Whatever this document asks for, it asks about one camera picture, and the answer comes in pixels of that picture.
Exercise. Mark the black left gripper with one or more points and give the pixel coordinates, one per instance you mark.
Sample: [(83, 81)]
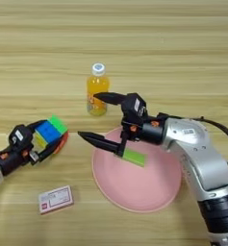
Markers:
[(12, 158)]

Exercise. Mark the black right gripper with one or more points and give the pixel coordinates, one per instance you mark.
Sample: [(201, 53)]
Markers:
[(144, 129)]

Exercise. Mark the multicoloured puzzle cube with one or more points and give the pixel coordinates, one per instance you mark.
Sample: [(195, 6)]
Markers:
[(49, 133)]

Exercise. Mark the orange juice bottle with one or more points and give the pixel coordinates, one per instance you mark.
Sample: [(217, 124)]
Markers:
[(96, 86)]

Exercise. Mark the green rectangular block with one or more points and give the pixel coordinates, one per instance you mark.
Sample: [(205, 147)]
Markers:
[(135, 157)]

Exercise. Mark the pink and white card box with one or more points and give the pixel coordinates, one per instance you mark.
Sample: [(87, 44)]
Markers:
[(56, 199)]

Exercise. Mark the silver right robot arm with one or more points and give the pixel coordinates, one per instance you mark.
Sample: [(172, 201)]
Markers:
[(202, 169)]

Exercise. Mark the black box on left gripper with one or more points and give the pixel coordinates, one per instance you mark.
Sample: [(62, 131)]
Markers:
[(20, 136)]

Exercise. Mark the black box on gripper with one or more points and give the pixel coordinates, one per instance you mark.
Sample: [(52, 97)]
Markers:
[(20, 136), (135, 105)]

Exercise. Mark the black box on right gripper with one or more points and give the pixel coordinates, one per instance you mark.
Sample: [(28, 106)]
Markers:
[(135, 105)]

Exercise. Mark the pink round plate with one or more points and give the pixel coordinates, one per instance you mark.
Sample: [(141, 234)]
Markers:
[(138, 189)]

